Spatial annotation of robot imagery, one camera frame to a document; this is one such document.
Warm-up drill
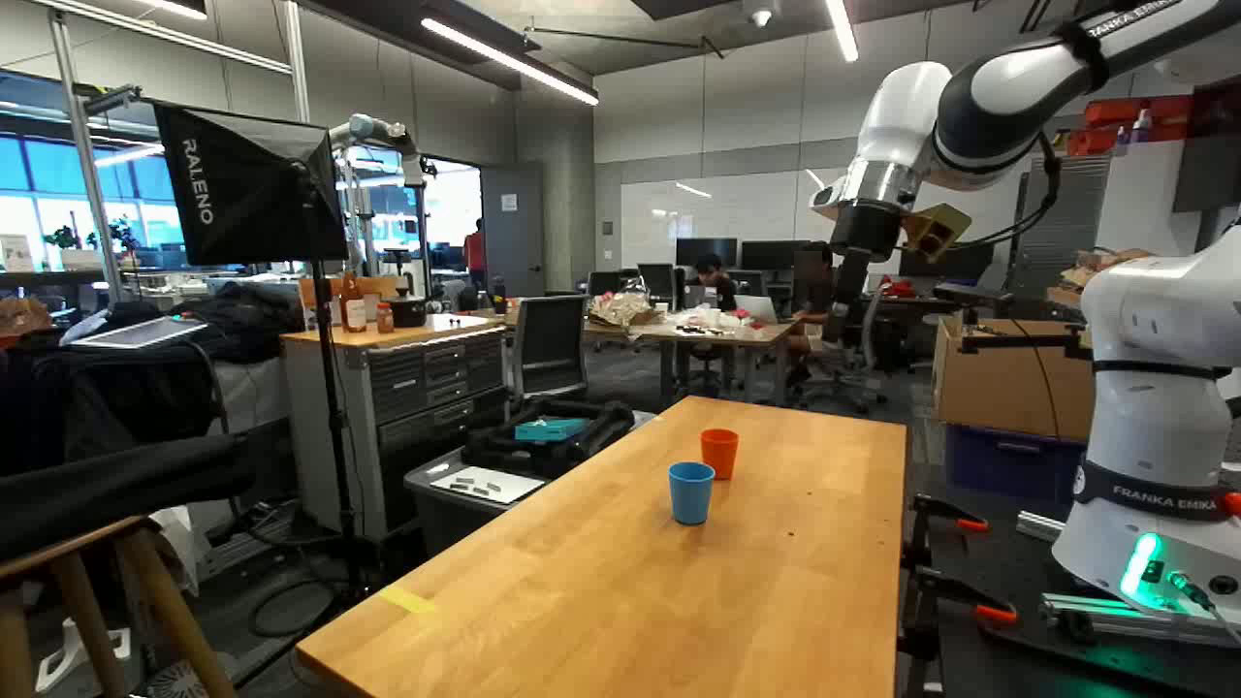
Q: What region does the seated person at monitor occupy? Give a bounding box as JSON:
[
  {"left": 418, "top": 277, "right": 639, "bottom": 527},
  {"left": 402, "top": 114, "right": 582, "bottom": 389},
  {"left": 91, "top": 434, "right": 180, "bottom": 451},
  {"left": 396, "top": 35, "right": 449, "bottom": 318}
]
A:
[{"left": 690, "top": 251, "right": 742, "bottom": 315}]

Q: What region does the orange plastic cup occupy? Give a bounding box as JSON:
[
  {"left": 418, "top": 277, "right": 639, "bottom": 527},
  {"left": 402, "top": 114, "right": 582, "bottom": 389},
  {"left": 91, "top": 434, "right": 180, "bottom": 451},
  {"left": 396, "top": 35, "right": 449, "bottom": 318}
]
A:
[{"left": 698, "top": 428, "right": 742, "bottom": 485}]

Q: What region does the red bottle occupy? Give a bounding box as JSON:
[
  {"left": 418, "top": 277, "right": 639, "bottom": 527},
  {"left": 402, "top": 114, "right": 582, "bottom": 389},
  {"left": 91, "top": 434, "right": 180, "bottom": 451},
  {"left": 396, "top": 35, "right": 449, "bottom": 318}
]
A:
[{"left": 336, "top": 277, "right": 374, "bottom": 336}]

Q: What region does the cluttered wooden work table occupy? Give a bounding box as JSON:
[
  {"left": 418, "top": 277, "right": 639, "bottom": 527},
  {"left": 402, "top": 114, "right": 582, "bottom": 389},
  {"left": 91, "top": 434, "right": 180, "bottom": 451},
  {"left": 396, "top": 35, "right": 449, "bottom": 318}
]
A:
[{"left": 587, "top": 292, "right": 800, "bottom": 399}]

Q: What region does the seated dark-haired person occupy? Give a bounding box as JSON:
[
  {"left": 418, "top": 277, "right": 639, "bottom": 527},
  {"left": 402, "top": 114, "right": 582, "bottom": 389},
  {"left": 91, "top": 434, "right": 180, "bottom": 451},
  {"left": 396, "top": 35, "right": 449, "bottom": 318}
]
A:
[{"left": 786, "top": 242, "right": 846, "bottom": 371}]

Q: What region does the black cloth covered bench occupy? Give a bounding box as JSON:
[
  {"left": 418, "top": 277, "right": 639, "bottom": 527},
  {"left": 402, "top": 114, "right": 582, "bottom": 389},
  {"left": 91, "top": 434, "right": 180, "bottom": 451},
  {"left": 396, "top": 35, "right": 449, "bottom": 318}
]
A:
[{"left": 0, "top": 288, "right": 304, "bottom": 564}]

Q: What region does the blue storage bin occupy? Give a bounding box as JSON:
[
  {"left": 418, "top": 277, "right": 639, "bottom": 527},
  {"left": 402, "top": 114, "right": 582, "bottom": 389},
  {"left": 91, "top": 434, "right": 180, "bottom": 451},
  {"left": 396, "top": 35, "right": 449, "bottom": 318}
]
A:
[{"left": 941, "top": 423, "right": 1089, "bottom": 517}]

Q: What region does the aluminium extrusion rail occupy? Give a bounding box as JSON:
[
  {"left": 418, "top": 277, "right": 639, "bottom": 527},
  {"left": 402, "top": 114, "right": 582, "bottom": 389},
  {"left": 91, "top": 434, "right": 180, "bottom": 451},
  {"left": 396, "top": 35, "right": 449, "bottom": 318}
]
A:
[
  {"left": 1012, "top": 507, "right": 1072, "bottom": 546},
  {"left": 1038, "top": 586, "right": 1241, "bottom": 644}
]

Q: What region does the brown cardboard box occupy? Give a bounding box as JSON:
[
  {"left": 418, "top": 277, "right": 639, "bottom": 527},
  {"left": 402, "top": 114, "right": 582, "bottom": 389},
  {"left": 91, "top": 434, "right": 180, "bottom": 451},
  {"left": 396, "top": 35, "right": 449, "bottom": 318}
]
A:
[{"left": 930, "top": 315, "right": 1102, "bottom": 445}]

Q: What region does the black light stand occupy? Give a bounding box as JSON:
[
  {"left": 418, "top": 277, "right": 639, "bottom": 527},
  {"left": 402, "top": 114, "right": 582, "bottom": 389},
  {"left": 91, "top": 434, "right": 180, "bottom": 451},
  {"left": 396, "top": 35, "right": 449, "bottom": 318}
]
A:
[{"left": 307, "top": 256, "right": 367, "bottom": 564}]

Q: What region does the blue plastic cup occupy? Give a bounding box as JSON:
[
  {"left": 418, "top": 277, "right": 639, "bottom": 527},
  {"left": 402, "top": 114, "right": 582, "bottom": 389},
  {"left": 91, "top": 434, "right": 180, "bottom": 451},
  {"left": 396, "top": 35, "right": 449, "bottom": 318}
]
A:
[{"left": 666, "top": 456, "right": 718, "bottom": 530}]

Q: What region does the wooden stool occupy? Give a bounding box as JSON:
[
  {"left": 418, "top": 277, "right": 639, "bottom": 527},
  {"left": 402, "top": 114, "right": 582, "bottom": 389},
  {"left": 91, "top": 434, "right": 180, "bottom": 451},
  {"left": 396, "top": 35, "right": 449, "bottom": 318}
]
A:
[{"left": 0, "top": 512, "right": 246, "bottom": 698}]

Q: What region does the black photo softbox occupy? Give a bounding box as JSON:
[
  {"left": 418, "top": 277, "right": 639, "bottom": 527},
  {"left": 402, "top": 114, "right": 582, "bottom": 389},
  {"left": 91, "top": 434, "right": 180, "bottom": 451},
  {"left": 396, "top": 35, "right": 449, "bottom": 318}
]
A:
[{"left": 151, "top": 96, "right": 354, "bottom": 266}]

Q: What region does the yellow tape strip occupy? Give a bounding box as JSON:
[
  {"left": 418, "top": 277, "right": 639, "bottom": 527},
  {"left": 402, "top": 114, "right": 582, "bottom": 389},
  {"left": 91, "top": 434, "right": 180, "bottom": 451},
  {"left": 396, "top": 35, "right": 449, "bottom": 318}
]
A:
[{"left": 379, "top": 586, "right": 441, "bottom": 619}]

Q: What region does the long ceiling light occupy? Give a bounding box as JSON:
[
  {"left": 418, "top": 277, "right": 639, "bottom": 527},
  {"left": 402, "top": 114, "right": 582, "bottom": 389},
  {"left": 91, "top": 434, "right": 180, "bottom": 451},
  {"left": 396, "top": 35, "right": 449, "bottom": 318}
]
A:
[{"left": 416, "top": 13, "right": 606, "bottom": 114}]

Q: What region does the person in red shirt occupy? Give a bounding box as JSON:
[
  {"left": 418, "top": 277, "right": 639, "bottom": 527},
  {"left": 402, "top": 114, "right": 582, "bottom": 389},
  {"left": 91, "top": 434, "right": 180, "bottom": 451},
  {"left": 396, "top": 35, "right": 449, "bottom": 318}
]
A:
[{"left": 463, "top": 217, "right": 493, "bottom": 295}]

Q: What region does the grey drawer tool cabinet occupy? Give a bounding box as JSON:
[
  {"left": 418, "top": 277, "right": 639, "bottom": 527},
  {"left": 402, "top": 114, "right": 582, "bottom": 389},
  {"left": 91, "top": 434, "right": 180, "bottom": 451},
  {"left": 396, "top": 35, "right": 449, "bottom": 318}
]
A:
[{"left": 279, "top": 310, "right": 511, "bottom": 543}]

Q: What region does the yellow wrist camera mount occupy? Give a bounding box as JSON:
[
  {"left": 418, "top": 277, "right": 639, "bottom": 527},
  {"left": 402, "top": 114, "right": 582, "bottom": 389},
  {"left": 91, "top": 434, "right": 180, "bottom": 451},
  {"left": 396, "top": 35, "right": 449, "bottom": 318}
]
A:
[{"left": 901, "top": 203, "right": 976, "bottom": 262}]

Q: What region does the short ceiling light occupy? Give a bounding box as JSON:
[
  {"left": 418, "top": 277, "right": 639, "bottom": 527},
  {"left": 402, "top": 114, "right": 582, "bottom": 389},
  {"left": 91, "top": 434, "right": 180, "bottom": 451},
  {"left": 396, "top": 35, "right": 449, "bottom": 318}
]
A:
[{"left": 821, "top": 0, "right": 864, "bottom": 67}]

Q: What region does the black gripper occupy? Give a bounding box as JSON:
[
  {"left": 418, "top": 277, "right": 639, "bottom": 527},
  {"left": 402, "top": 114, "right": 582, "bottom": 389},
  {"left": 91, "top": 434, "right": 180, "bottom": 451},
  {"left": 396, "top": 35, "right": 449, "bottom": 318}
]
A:
[{"left": 826, "top": 203, "right": 910, "bottom": 306}]

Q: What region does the black computer monitor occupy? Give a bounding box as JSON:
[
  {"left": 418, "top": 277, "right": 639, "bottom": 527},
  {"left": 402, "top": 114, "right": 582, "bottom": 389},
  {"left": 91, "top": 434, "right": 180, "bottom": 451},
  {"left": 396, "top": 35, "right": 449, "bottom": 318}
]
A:
[
  {"left": 736, "top": 235, "right": 831, "bottom": 284},
  {"left": 671, "top": 233, "right": 742, "bottom": 277}
]

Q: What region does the teal hard case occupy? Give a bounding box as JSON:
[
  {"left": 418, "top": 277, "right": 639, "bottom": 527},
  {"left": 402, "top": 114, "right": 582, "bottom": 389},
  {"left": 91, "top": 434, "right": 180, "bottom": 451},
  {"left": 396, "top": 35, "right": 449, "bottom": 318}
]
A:
[{"left": 511, "top": 410, "right": 597, "bottom": 451}]

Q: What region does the silver laptop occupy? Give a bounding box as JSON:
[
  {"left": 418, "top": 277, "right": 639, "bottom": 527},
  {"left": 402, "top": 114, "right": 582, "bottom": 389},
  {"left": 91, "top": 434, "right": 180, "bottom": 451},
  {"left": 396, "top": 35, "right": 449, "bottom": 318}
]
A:
[{"left": 61, "top": 310, "right": 215, "bottom": 357}]

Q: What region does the black bag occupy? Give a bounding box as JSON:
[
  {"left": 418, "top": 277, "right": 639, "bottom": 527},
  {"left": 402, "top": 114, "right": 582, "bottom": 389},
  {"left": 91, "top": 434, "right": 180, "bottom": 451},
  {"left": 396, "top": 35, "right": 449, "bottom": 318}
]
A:
[{"left": 463, "top": 396, "right": 639, "bottom": 482}]

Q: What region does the light grey equipment case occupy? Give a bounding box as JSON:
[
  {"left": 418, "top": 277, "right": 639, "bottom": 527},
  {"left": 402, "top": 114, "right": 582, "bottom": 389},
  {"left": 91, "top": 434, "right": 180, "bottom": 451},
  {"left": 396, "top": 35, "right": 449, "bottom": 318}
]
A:
[{"left": 402, "top": 445, "right": 550, "bottom": 556}]

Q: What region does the grey door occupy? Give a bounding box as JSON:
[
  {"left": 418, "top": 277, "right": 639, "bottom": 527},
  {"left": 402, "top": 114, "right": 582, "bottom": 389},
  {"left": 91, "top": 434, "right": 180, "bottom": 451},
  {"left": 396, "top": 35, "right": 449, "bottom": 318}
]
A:
[{"left": 480, "top": 159, "right": 550, "bottom": 300}]

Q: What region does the black orange-handled clamp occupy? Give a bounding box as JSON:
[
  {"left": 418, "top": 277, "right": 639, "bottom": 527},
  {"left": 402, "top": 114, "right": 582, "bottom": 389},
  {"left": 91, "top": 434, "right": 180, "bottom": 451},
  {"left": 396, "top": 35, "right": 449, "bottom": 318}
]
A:
[
  {"left": 909, "top": 491, "right": 997, "bottom": 574},
  {"left": 901, "top": 568, "right": 1023, "bottom": 667}
]

